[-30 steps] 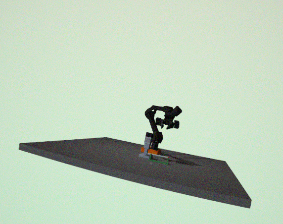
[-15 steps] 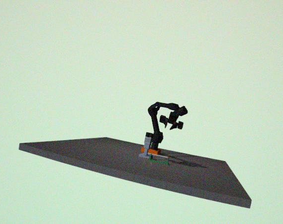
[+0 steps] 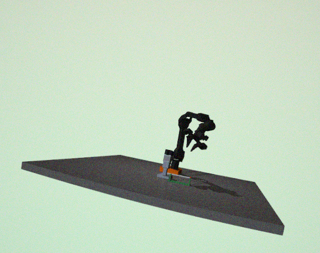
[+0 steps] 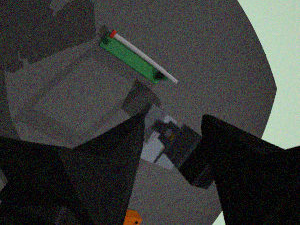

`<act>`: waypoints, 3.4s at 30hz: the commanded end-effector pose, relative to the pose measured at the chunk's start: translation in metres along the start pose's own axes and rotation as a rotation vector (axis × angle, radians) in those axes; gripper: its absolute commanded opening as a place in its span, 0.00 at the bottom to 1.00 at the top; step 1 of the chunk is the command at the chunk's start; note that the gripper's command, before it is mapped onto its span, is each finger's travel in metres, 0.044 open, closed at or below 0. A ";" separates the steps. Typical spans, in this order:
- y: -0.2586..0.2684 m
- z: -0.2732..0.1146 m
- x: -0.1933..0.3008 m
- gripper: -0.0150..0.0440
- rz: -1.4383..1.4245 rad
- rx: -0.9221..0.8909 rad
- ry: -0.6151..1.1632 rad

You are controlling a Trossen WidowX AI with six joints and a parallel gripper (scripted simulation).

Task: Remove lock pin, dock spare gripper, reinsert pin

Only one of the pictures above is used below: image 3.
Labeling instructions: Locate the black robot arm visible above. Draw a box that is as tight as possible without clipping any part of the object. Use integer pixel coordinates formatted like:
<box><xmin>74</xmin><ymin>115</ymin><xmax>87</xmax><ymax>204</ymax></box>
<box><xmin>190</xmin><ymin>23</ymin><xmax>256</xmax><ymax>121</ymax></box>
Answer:
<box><xmin>170</xmin><ymin>111</ymin><xmax>215</xmax><ymax>170</ymax></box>

